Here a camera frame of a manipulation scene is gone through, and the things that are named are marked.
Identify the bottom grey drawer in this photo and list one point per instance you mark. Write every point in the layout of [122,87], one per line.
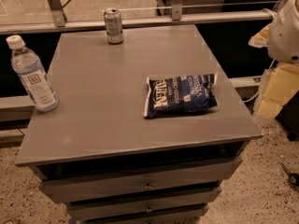
[155,217]

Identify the clear plastic water bottle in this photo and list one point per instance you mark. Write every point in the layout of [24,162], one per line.
[32,74]

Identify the black caster wheel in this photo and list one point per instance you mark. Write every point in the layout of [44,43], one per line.
[293,177]

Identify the yellow foam block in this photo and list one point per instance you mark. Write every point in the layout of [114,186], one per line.
[283,84]

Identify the grey drawer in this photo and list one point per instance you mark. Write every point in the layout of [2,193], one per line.
[101,186]
[155,217]
[143,202]

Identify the top grey drawer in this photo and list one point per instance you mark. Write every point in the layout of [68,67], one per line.
[101,186]

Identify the blue chip bag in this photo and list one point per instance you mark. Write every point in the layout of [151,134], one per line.
[179,95]

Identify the silver soda can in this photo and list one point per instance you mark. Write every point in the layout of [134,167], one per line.
[113,25]

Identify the middle grey drawer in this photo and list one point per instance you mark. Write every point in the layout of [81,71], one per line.
[143,202]

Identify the grey drawer cabinet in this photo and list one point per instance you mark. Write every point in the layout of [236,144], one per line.
[99,128]

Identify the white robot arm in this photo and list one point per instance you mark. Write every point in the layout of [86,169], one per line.
[281,36]

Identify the metal railing frame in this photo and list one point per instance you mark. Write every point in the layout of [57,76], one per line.
[41,16]

